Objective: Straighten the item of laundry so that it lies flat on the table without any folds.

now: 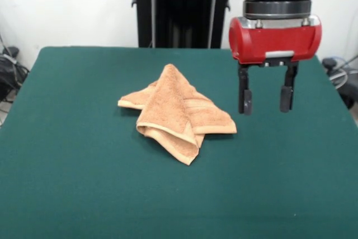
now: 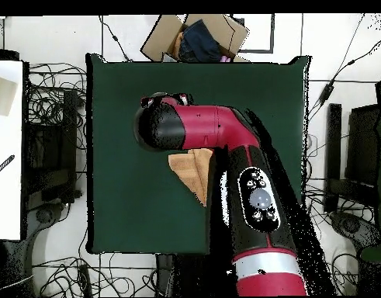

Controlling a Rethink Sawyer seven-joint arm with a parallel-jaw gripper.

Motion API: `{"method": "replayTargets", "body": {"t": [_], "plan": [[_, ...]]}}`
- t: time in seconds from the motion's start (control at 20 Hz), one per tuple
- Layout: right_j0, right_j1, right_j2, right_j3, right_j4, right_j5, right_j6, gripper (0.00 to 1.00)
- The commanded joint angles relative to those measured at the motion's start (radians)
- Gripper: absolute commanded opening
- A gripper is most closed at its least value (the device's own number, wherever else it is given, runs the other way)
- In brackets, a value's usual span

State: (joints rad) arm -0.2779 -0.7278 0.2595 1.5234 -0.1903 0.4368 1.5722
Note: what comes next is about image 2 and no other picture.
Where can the black striped tool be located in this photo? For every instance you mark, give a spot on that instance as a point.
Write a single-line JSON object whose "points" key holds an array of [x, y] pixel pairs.
{"points": [[3, 166]]}

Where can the black monitor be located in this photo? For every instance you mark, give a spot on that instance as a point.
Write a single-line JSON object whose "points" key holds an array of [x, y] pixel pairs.
{"points": [[362, 146]]}

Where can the black upright stand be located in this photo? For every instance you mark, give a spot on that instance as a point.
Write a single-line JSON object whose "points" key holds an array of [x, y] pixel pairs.
{"points": [[333, 155]]}

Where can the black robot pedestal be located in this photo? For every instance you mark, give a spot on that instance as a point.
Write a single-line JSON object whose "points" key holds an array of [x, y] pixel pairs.
{"points": [[165, 273]]}

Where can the tan terry towel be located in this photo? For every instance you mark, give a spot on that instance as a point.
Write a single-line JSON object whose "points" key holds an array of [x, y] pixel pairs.
{"points": [[187, 167]]}

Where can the white desk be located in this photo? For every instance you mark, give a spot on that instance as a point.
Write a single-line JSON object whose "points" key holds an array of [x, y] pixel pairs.
{"points": [[7, 201]]}

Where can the dark green table cloth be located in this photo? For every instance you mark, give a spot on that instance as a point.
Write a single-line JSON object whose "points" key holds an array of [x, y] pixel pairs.
{"points": [[131, 201]]}

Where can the pink cloth item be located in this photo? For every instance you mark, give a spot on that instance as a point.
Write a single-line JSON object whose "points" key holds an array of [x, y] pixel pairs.
{"points": [[225, 59]]}

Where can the brown cardboard box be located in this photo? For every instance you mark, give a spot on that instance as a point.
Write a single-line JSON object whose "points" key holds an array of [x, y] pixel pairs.
{"points": [[162, 40]]}

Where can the beige box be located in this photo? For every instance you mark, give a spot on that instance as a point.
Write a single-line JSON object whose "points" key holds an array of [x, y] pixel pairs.
{"points": [[2, 96]]}

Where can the dark blue jeans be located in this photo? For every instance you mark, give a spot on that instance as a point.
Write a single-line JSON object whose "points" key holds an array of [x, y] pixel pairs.
{"points": [[199, 40]]}

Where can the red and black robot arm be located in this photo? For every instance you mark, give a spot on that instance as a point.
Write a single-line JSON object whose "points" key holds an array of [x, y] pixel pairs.
{"points": [[202, 130]]}

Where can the black equipment rack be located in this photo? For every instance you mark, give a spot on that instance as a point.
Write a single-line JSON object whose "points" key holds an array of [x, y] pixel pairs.
{"points": [[50, 155]]}

